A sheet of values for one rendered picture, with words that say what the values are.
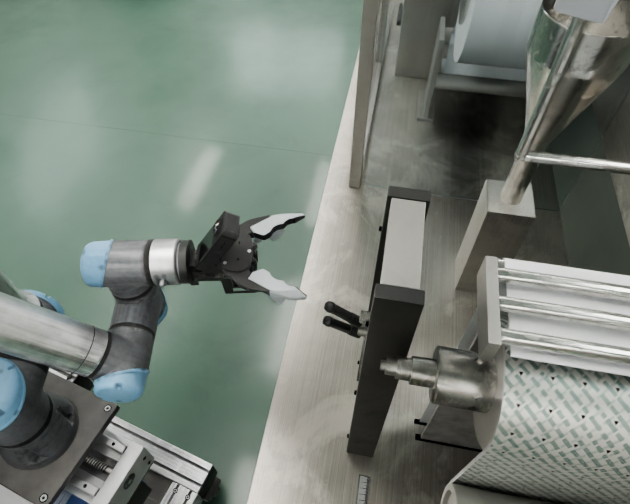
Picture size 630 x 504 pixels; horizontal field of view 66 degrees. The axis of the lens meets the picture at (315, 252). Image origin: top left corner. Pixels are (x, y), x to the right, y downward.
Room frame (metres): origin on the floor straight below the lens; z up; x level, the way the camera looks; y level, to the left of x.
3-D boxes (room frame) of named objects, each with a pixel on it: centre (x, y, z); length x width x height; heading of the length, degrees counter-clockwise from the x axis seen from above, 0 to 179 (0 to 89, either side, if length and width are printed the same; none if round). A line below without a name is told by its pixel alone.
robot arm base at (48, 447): (0.32, 0.57, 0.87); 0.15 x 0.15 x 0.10
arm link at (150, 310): (0.45, 0.31, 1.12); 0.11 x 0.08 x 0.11; 2
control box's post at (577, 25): (0.50, -0.28, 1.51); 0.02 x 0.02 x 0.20
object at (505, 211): (0.66, -0.38, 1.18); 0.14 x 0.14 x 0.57
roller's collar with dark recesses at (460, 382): (0.22, -0.16, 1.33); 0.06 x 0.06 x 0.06; 79
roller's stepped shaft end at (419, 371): (0.23, -0.10, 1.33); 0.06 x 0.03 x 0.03; 79
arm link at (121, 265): (0.47, 0.31, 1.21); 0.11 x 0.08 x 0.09; 92
